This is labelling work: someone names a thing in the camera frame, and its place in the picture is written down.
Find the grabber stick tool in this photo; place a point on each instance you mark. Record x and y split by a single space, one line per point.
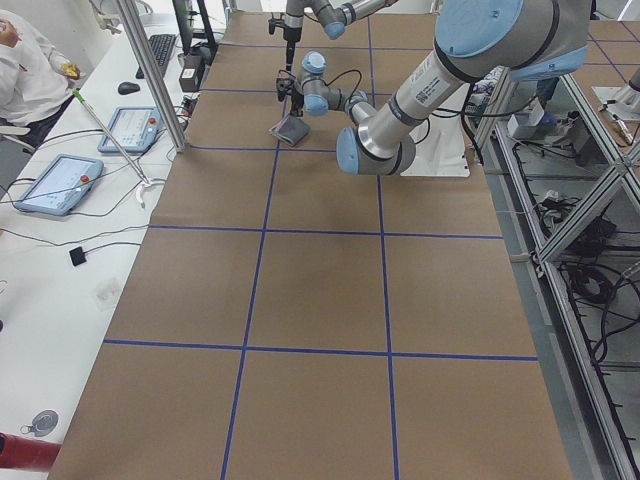
145 182

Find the black keyboard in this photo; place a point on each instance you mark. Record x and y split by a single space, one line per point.
162 46

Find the black computer mouse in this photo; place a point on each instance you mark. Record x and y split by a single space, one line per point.
126 88

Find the person in white shirt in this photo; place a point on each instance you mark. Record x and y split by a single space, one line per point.
36 79

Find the black power box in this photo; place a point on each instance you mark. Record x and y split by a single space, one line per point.
192 73

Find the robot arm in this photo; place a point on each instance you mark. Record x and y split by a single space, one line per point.
333 20
535 40

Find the small black square pad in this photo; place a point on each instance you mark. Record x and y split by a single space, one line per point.
77 256

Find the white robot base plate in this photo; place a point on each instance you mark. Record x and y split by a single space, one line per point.
440 149

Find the far teach pendant tablet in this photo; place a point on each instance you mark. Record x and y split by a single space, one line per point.
135 128

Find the near teach pendant tablet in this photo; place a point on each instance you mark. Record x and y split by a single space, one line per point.
61 186

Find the pink towel with grey trim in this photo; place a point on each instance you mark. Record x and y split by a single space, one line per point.
290 129

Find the aluminium frame post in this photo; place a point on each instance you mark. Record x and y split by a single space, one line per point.
146 59

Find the teach pendant tablet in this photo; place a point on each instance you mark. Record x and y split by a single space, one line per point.
135 128
61 186

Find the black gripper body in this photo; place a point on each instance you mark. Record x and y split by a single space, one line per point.
296 100
290 31

